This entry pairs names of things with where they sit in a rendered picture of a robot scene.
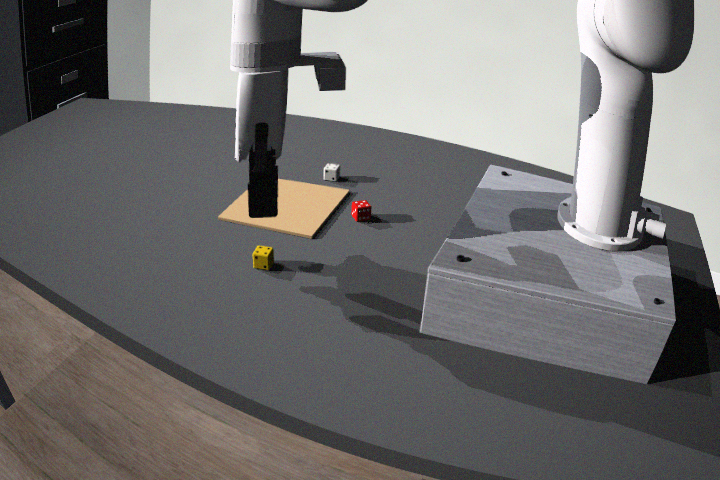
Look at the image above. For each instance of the tan square mat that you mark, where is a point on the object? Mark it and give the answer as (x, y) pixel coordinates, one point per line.
(303, 208)

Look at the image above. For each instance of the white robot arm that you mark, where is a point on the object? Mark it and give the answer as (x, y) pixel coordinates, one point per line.
(616, 97)

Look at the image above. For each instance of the white die with black pips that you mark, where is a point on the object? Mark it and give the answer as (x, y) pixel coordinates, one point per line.
(331, 172)

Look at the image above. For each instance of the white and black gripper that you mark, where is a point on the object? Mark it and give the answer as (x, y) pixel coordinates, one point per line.
(261, 100)

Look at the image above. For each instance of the red die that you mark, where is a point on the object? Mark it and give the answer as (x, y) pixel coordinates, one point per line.
(361, 210)

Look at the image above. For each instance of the yellow die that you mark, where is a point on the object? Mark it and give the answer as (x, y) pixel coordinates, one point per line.
(263, 257)

